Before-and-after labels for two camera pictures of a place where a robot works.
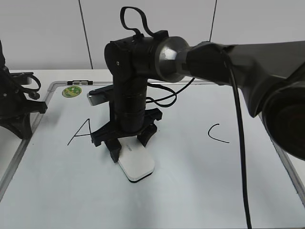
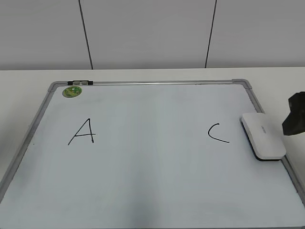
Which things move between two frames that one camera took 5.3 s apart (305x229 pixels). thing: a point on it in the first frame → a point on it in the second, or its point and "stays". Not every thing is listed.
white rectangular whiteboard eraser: x=134 y=159 → x=265 y=135
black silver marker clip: x=80 y=82 stays
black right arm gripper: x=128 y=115 → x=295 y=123
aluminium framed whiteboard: x=60 y=180 stays
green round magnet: x=70 y=92 stays
